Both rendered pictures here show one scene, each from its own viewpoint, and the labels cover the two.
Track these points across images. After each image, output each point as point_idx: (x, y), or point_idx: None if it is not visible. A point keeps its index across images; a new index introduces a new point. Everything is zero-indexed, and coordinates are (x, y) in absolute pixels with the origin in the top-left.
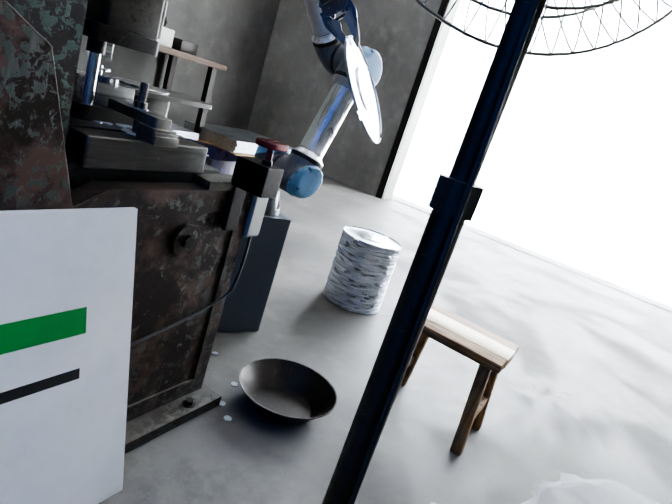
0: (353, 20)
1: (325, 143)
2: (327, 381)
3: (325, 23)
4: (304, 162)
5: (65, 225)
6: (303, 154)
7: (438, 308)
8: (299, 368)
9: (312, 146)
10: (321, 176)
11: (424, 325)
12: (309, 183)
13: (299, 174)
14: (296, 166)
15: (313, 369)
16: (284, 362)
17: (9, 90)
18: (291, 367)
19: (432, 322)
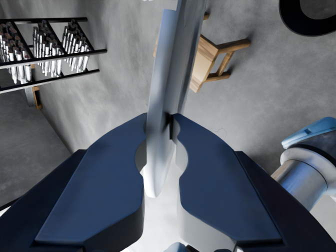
0: (87, 166)
1: (276, 172)
2: (284, 22)
3: (321, 248)
4: (317, 143)
5: None
6: (320, 153)
7: (190, 82)
8: (308, 33)
9: (302, 167)
10: (284, 140)
11: (203, 39)
12: (305, 128)
13: (326, 123)
14: (332, 140)
15: (295, 33)
16: (323, 33)
17: None
18: (316, 32)
19: (197, 50)
